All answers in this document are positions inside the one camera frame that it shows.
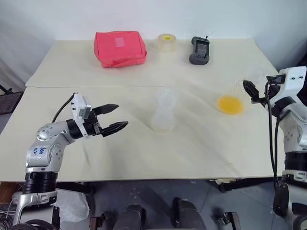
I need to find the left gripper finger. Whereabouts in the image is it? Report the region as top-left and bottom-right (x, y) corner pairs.
(100, 121), (130, 138)
(93, 103), (119, 115)

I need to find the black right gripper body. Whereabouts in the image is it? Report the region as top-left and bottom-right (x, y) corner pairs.
(262, 83), (285, 107)

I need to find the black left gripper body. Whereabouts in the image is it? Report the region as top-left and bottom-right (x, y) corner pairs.
(83, 109), (105, 138)

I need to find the clear plastic bottle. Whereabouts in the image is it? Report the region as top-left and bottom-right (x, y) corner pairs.
(150, 88), (178, 134)

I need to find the cream tablecloth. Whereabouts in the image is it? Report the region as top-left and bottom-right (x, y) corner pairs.
(25, 38), (281, 88)
(0, 85), (288, 183)

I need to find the red fabric pouch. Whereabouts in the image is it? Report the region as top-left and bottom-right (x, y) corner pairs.
(94, 30), (147, 69)

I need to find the black handheld controller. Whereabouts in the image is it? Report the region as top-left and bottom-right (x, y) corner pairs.
(189, 35), (212, 66)

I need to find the white plastic bag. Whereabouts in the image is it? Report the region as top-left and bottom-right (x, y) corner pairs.
(56, 189), (91, 223)

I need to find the black stand with mesh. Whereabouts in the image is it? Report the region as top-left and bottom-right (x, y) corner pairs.
(0, 83), (24, 116)

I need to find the clear tape roll yellow core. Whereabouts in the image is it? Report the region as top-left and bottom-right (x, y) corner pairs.
(157, 34), (177, 52)

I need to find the dark rounded shape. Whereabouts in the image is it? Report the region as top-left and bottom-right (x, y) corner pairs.
(172, 196), (207, 230)
(115, 203), (147, 230)

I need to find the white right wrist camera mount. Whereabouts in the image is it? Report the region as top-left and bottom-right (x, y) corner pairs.
(266, 66), (307, 99)

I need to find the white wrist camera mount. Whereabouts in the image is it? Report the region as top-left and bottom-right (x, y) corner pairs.
(266, 66), (307, 99)
(71, 92), (94, 140)

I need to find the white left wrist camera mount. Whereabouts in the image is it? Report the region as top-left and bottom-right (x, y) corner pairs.
(71, 92), (94, 140)

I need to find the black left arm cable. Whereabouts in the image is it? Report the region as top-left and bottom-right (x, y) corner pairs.
(52, 92), (75, 122)

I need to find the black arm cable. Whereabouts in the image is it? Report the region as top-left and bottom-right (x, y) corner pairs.
(265, 78), (290, 218)
(52, 92), (75, 122)

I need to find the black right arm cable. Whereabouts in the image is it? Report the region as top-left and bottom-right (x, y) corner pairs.
(265, 78), (290, 218)

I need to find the black table frame bar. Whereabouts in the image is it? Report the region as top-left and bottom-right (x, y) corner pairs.
(211, 177), (276, 193)
(56, 181), (95, 197)

